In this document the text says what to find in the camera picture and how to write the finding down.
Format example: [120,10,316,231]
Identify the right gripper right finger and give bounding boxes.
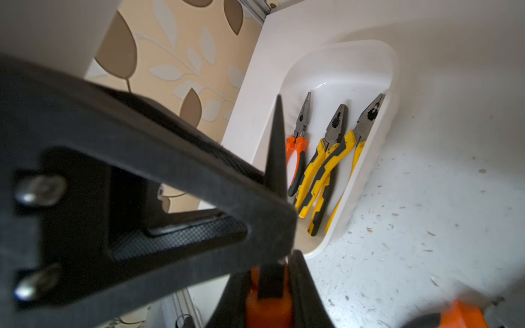
[288,250,334,327]

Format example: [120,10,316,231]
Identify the white plastic storage box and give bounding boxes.
[279,40,400,258]

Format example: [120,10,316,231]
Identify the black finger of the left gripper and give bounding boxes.
[1,55,297,327]

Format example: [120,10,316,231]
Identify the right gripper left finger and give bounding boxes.
[206,271,252,328]

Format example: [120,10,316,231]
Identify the yellow black combination pliers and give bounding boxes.
[294,104,348,236]
[297,93,386,235]

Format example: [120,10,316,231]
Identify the orange black combination pliers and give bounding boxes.
[402,300,489,328]

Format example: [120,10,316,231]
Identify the small orange black pliers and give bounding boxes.
[286,92,312,197]

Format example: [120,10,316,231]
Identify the Greener orange black pliers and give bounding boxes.
[245,93,296,328]

